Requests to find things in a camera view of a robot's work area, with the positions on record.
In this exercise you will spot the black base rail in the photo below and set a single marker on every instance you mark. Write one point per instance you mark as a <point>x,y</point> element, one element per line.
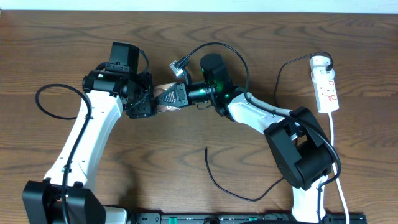
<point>156,218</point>

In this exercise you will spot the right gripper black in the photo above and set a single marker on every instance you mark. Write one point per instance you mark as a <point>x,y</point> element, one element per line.
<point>181,98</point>

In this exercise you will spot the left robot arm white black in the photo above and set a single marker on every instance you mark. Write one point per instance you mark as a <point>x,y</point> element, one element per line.
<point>66,194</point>

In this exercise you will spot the white power strip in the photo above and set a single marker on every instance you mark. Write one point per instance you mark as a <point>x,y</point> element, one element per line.
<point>325,89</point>

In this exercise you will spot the white charger plug adapter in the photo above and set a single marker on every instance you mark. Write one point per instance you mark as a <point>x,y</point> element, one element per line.
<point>319,61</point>

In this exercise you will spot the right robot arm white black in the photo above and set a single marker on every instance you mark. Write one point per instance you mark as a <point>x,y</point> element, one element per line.
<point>302,152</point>

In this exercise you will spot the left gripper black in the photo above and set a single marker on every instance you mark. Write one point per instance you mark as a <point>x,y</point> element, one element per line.
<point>146,109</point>

